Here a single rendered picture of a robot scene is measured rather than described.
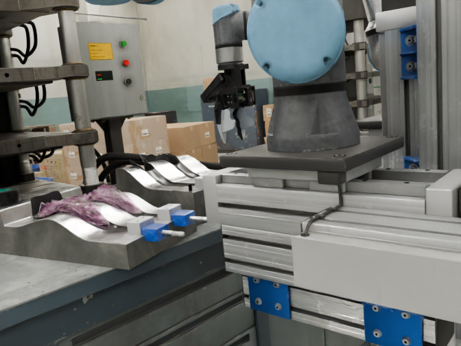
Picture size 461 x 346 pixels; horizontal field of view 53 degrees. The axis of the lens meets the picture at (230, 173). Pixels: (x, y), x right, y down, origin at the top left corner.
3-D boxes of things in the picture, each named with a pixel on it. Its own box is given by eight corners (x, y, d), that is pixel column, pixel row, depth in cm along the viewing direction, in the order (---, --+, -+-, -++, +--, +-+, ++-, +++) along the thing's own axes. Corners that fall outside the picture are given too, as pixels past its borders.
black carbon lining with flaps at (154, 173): (232, 182, 138) (228, 151, 136) (190, 194, 127) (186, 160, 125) (162, 175, 163) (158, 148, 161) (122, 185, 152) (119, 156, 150)
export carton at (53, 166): (95, 177, 636) (90, 148, 628) (66, 185, 600) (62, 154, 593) (67, 176, 673) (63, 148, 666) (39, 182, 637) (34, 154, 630)
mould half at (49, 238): (197, 231, 117) (192, 188, 115) (129, 270, 94) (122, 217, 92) (57, 221, 141) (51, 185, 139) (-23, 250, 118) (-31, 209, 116)
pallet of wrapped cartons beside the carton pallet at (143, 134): (181, 190, 565) (172, 113, 549) (136, 207, 499) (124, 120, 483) (110, 186, 630) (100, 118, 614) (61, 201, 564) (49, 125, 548)
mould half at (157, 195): (262, 202, 139) (258, 158, 137) (197, 226, 121) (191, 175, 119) (162, 189, 175) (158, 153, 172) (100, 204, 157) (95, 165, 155)
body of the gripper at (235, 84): (237, 109, 122) (233, 62, 120) (215, 110, 128) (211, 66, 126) (256, 106, 127) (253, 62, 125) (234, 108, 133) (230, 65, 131)
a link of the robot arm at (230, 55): (209, 50, 126) (230, 49, 131) (210, 67, 126) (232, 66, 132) (228, 46, 120) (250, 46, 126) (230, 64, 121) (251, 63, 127)
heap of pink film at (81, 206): (149, 210, 118) (145, 180, 117) (99, 231, 103) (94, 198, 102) (75, 206, 131) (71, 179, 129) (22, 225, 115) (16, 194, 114)
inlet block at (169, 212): (217, 227, 108) (215, 205, 107) (206, 234, 104) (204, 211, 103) (171, 224, 115) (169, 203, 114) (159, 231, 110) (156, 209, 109)
